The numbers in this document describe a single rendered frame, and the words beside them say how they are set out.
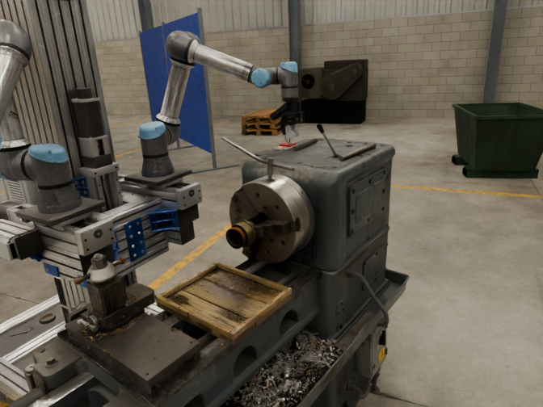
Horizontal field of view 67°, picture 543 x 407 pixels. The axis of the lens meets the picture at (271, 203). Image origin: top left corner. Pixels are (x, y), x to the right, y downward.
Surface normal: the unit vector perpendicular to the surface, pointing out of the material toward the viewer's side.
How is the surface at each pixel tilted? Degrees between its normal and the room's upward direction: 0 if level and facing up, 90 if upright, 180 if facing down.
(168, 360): 0
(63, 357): 0
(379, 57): 90
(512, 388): 0
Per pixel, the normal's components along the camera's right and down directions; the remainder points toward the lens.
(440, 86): -0.39, 0.33
